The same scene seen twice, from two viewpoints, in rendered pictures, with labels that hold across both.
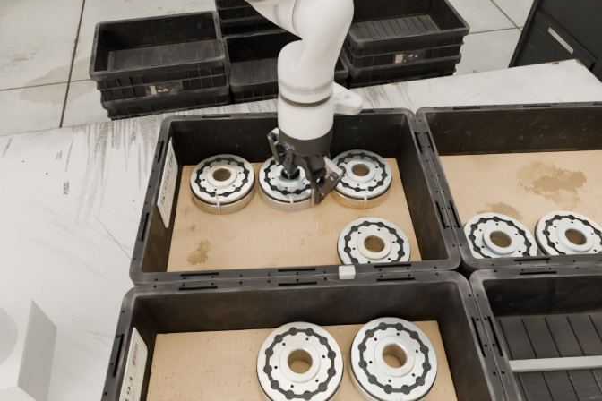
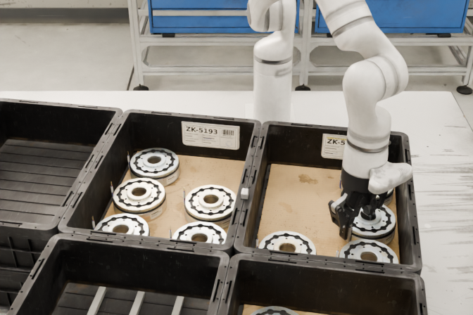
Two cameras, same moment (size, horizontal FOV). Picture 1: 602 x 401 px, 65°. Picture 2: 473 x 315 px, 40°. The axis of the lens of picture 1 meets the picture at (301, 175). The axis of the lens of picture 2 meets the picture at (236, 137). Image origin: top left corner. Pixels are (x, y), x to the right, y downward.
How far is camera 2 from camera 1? 107 cm
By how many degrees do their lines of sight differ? 73
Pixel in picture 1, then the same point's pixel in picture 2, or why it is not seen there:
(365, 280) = (238, 203)
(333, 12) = (347, 76)
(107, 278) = not seen: hidden behind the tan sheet
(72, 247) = not seen: hidden behind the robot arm
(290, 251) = (301, 221)
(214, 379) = (219, 181)
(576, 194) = not seen: outside the picture
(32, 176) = (423, 140)
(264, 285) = (247, 164)
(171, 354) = (239, 166)
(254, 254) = (301, 203)
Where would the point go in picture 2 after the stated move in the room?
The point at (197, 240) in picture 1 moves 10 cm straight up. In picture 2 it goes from (318, 178) to (322, 139)
